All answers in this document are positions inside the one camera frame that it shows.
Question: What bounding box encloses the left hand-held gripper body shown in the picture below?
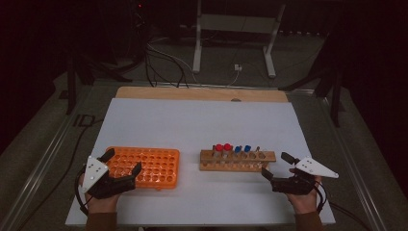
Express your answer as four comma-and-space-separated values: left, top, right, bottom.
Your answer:
82, 156, 138, 200

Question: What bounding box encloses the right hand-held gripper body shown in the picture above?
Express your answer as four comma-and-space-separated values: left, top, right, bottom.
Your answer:
269, 156, 340, 196

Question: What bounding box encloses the wooden tube rack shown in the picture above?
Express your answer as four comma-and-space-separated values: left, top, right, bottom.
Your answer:
199, 145, 277, 173

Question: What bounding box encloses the orange plastic tube rack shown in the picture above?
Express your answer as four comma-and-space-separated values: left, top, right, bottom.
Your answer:
105, 146, 181, 191

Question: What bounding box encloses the blue-capped tube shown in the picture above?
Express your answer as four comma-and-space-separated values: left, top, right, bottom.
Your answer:
234, 145, 243, 167
243, 144, 252, 167

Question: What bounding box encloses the red-capped tube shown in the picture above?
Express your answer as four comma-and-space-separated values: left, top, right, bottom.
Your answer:
223, 142, 234, 167
214, 143, 225, 167

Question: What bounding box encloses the person's right hand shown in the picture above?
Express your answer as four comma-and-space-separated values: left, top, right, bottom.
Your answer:
286, 175, 322, 216

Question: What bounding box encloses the person's left hand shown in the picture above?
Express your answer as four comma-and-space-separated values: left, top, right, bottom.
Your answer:
78, 172, 121, 215

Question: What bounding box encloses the black tripod stand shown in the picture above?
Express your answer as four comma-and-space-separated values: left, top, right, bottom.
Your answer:
65, 52, 133, 116
278, 32, 346, 128

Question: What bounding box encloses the white table mat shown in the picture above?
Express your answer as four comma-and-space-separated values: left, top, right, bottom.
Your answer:
64, 97, 336, 227

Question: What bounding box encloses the power strip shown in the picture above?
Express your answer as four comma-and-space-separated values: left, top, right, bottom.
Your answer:
278, 30, 330, 38

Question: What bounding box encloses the dark equipment rack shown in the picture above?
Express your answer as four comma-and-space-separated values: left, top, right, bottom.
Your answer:
128, 0, 152, 63

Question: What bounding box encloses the grey metal stand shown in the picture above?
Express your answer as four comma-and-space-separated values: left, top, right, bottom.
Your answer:
191, 0, 287, 79

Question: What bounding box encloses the left hand-held gripper cable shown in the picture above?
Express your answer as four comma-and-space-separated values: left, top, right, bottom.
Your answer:
74, 167, 90, 216

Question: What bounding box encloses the hand-held gripper cable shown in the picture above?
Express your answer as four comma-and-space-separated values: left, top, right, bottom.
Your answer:
316, 182, 329, 215
74, 167, 90, 216

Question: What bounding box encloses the right hand-held gripper cable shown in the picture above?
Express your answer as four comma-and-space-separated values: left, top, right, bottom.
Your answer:
316, 182, 329, 215

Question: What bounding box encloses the long black floor cable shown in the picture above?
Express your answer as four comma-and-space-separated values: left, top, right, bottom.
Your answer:
15, 118, 105, 231

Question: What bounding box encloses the aluminium rail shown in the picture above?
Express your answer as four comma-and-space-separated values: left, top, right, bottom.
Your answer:
320, 95, 388, 231
0, 85, 94, 231

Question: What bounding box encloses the short black floor cable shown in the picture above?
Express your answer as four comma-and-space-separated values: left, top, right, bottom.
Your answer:
328, 201, 370, 231

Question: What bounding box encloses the white cable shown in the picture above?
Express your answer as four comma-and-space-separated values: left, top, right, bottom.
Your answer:
225, 69, 241, 88

